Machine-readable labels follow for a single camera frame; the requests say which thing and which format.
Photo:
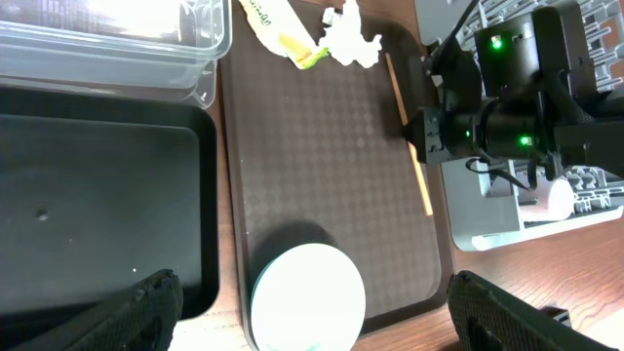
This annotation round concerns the yellow green snack wrapper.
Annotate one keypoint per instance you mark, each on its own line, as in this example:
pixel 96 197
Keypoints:
pixel 279 29

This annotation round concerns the crumpled white tissue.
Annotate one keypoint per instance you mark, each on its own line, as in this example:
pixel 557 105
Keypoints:
pixel 343 36

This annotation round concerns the brown plastic serving tray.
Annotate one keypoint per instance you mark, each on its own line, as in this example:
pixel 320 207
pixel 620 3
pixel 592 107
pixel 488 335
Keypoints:
pixel 317 155

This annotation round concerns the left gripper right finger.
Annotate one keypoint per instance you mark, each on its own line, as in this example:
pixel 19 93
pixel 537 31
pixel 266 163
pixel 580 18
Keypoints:
pixel 485 317

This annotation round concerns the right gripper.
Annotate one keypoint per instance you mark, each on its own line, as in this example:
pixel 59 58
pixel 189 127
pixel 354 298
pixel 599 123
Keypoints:
pixel 440 136

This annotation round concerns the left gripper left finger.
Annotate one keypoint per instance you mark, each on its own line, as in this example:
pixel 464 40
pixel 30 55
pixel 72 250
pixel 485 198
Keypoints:
pixel 141 317

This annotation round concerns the light blue bowl with rice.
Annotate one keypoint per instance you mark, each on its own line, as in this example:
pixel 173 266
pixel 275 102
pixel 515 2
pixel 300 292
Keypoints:
pixel 311 297

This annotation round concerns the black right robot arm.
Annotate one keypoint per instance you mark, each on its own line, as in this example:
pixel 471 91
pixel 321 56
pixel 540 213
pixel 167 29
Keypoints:
pixel 527 93

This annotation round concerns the wooden chopstick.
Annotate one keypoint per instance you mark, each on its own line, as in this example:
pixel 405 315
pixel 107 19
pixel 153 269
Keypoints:
pixel 417 168

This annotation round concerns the grey dishwasher rack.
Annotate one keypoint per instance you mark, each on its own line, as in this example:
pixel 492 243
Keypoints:
pixel 482 201

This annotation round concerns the clear plastic bin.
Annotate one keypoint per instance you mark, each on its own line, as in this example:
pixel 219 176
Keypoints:
pixel 165 50

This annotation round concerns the pink plastic cup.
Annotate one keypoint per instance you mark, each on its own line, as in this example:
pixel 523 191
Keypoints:
pixel 551 200

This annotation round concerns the black plastic bin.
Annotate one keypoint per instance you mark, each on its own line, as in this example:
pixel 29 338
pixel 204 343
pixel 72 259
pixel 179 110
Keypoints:
pixel 97 193

